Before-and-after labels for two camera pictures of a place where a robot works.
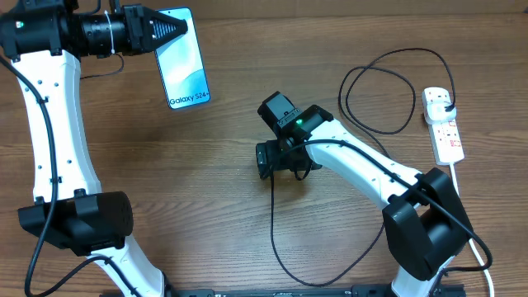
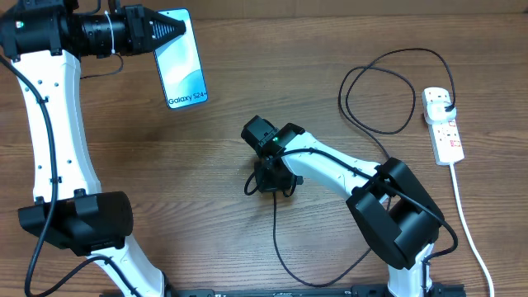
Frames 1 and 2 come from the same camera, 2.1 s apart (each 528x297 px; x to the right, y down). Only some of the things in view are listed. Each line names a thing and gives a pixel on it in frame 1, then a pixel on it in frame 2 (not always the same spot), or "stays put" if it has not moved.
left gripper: (139, 23) stays put
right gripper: (271, 155) to (269, 185)
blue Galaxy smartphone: (181, 64) stays put
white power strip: (445, 136) stays put
